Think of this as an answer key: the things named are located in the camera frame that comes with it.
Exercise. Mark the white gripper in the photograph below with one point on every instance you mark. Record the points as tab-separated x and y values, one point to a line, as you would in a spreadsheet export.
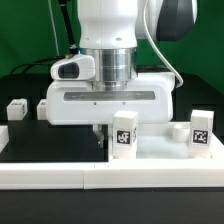
72	100

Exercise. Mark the white square tabletop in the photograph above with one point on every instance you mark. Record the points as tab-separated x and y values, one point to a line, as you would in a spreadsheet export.
168	141

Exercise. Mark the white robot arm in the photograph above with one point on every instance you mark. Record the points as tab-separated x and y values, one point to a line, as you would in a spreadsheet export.
110	30

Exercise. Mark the white U-shaped obstacle fence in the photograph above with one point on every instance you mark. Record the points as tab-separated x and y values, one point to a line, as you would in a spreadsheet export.
115	173

